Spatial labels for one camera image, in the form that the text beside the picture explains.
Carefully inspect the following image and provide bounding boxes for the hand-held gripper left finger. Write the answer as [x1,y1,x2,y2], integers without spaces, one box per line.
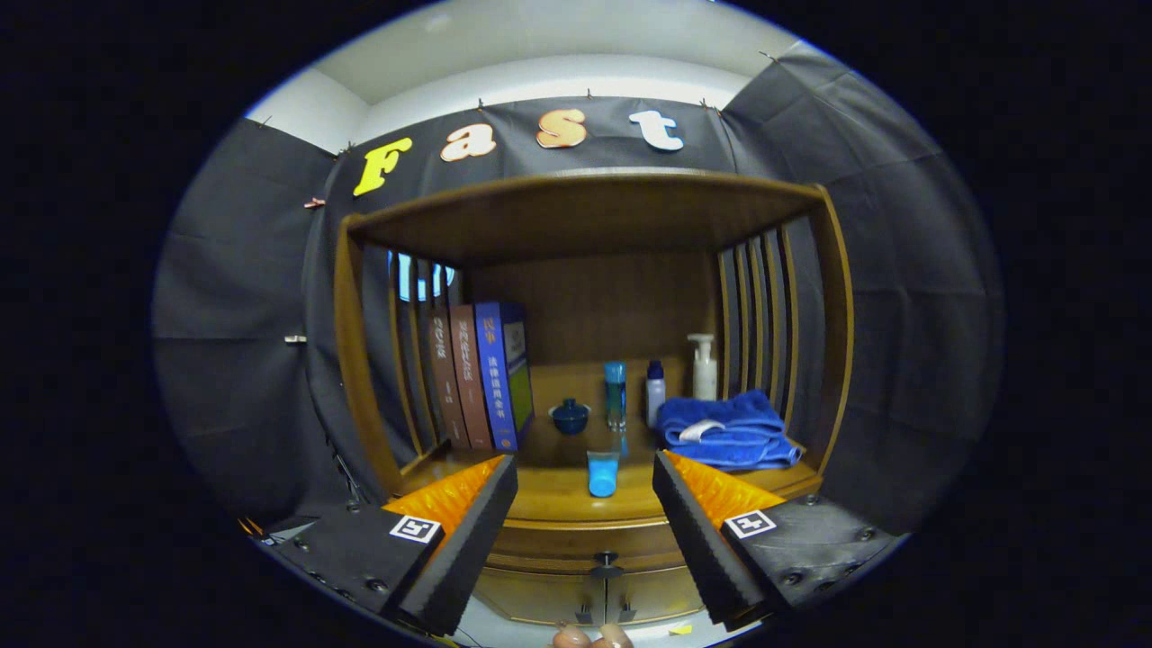
[270,453,519,637]

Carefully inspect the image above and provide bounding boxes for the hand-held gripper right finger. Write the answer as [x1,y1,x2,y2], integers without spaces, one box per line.
[652,450,904,631]

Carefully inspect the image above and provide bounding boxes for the wooden drawer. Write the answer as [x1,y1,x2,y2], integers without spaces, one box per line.
[486,520,703,581]

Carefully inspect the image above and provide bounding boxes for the light blue tube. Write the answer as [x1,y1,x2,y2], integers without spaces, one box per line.
[587,450,621,499]

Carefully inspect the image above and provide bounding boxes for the wooden cabinet door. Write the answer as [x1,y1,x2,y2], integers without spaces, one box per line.
[605,567,707,624]
[474,567,606,626]

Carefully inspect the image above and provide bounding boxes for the wooden countertop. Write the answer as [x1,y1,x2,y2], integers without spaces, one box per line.
[396,360,822,525]

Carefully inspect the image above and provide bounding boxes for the wooden cabinet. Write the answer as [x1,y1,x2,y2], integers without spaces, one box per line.
[333,171,854,631]

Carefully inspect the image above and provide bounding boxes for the folded blue towel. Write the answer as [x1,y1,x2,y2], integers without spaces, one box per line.
[655,389,804,471]

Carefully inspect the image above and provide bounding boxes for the blue lidded teacup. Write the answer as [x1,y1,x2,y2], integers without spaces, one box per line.
[550,399,591,437]

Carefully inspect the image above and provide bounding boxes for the reddish brown book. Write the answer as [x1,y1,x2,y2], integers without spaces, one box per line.
[448,304,494,451]

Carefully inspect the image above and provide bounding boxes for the blue book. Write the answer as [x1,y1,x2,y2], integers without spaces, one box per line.
[473,301,535,453]

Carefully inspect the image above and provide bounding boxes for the dark brown book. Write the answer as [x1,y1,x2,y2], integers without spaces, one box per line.
[427,309,471,449]

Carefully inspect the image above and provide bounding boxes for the tall clear blue bottle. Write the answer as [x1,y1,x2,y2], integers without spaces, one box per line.
[604,362,627,432]

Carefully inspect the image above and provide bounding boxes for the white pump bottle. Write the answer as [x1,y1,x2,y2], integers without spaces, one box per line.
[688,334,718,401]

